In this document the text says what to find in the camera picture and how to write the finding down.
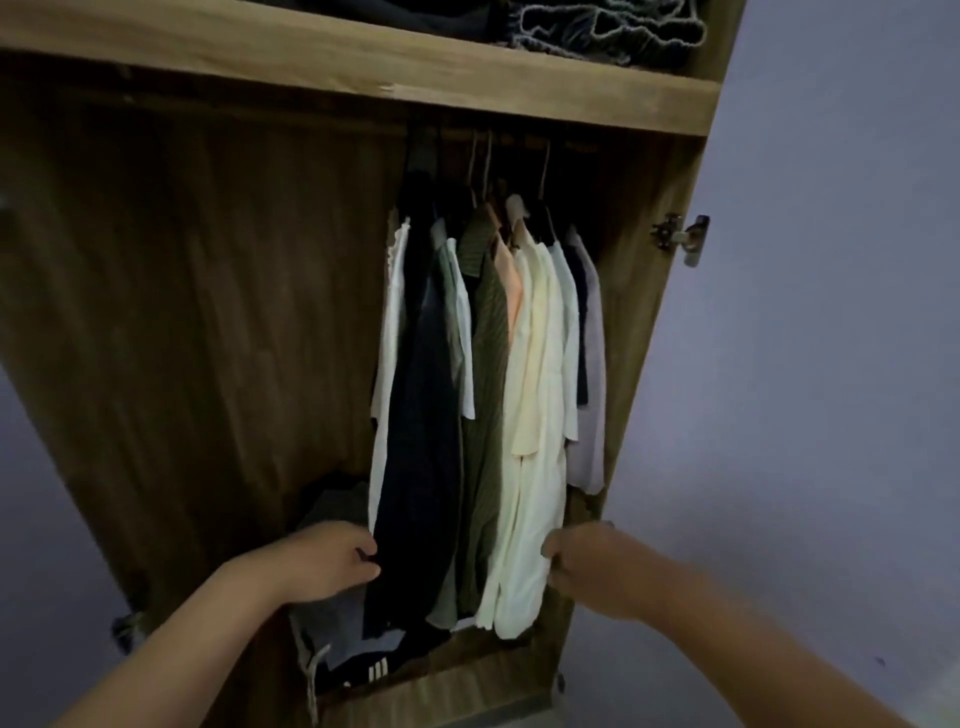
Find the person's right hand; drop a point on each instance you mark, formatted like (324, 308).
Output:
(607, 570)

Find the lilac wardrobe door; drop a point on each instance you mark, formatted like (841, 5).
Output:
(187, 300)

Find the person's left hand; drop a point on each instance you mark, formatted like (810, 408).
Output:
(330, 562)

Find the row of clothes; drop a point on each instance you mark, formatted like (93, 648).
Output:
(510, 375)

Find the person's left forearm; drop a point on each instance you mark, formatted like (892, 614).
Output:
(180, 645)

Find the stack of dark clothes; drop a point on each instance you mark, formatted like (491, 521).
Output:
(525, 22)

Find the heap of grey black clothes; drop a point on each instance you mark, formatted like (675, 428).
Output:
(337, 626)

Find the person's right forearm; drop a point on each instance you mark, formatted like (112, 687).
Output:
(765, 660)

